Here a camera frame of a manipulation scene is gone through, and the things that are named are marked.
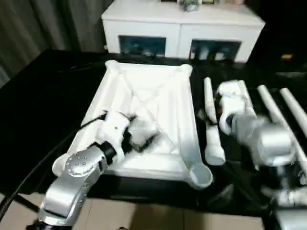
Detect white plastic table top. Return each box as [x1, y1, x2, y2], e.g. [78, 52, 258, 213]
[52, 59, 214, 190]

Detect white plastic table leg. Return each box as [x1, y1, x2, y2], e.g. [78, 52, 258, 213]
[279, 88, 307, 131]
[257, 85, 307, 168]
[203, 78, 226, 165]
[237, 80, 259, 118]

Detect small dark grey gadget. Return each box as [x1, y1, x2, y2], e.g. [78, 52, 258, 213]
[141, 49, 157, 60]

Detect white cabinet with glass doors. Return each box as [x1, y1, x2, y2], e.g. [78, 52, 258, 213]
[100, 3, 266, 64]

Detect black mat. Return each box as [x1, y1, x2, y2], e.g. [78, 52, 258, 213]
[0, 49, 307, 211]

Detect dark crumpled plastic bag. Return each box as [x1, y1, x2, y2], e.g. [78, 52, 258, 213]
[183, 0, 201, 12]

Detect grey curtain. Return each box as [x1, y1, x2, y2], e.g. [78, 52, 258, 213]
[0, 0, 108, 84]

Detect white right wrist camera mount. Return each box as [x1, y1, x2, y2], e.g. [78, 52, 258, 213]
[217, 80, 248, 134]

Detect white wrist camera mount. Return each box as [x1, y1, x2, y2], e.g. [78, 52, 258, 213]
[217, 80, 248, 134]
[95, 111, 132, 161]

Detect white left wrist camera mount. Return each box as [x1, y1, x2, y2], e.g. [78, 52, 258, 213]
[95, 111, 132, 161]

